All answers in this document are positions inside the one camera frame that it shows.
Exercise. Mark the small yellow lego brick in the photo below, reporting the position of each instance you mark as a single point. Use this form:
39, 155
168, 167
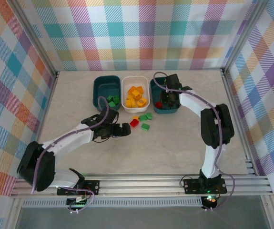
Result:
135, 117

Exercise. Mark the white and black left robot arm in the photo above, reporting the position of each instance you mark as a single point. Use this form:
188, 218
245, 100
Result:
74, 134

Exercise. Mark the dark teal plastic container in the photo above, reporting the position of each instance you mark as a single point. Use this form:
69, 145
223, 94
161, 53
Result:
155, 91
103, 89

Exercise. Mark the white plastic container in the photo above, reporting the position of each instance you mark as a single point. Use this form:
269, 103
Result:
134, 82

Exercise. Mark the aluminum side rail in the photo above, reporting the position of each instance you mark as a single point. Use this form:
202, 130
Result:
48, 105
233, 100

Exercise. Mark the long aluminum base rail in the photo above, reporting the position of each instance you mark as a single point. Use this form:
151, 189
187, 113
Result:
139, 184

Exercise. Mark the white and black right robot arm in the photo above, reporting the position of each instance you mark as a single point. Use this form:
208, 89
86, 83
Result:
213, 162

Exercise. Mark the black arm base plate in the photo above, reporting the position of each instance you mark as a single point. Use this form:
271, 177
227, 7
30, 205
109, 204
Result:
91, 186
191, 186

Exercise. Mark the black controller board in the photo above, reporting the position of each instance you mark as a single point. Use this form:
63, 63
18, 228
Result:
79, 202

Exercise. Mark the aluminum frame post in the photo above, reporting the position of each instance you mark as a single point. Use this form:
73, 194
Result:
35, 35
244, 35

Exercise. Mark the red lego brick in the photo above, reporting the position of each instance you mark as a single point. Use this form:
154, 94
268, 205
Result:
159, 105
134, 123

